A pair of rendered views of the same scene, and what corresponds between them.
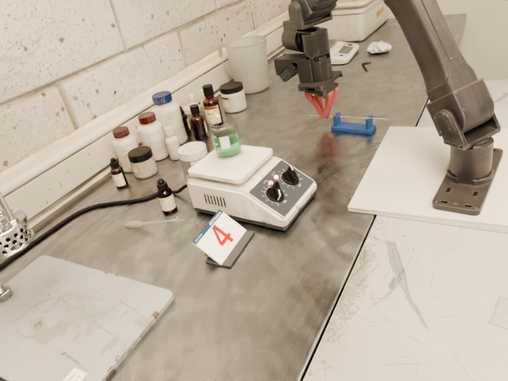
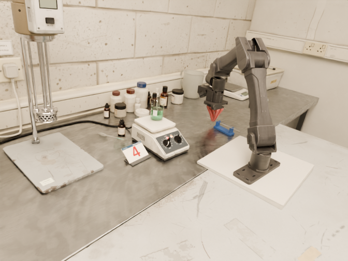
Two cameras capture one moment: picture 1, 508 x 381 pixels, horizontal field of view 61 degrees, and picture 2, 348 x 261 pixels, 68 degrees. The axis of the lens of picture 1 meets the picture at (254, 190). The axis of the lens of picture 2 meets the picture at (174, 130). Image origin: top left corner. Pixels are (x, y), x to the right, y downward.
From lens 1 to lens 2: 0.24 m
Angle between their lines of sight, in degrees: 7
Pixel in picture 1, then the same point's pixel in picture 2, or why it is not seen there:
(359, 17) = not seen: hidden behind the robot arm
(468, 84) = (266, 125)
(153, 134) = (130, 99)
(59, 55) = (102, 50)
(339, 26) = not seen: hidden behind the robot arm
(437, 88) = (252, 121)
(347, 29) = not seen: hidden behind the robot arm
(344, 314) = (167, 200)
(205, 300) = (115, 174)
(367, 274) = (187, 189)
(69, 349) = (52, 170)
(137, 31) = (143, 51)
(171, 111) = (143, 92)
